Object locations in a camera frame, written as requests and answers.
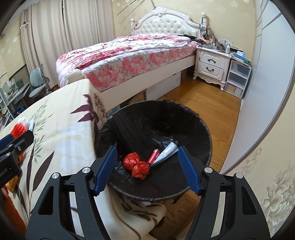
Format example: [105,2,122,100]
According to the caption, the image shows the white crumpled tube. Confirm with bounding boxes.
[152,142,178,166]

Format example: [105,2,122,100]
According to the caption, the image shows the plastic drawer storage unit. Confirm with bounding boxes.
[224,57,252,99]

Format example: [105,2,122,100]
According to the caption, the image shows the black woven trash bin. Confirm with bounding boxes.
[95,100,212,201]

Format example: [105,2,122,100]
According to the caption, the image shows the white and teal tube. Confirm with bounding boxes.
[29,119,34,131]

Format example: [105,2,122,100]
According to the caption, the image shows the white two-drawer nightstand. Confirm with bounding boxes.
[193,45,232,90]

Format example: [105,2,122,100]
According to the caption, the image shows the red mesh ball trash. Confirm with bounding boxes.
[122,152,150,180]

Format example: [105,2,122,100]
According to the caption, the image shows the floral beige mattress cover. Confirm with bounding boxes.
[1,79,166,239]

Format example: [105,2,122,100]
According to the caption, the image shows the blue-grey desk chair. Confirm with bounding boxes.
[29,67,52,98]

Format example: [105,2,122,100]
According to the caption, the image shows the study desk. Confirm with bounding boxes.
[1,83,30,119]

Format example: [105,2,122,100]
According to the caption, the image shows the red foam fruit net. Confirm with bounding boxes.
[11,117,30,139]

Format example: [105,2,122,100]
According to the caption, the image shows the white bed with floral quilt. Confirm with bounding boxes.
[56,33,199,111]

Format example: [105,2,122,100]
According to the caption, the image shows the white tufted headboard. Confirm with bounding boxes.
[130,6,207,39]

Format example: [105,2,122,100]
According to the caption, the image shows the beige curtain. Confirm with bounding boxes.
[20,0,114,87]

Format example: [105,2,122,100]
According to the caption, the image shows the cardboard box under bed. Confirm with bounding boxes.
[145,72,181,100]

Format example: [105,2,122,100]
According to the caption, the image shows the small red can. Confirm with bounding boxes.
[147,149,160,164]

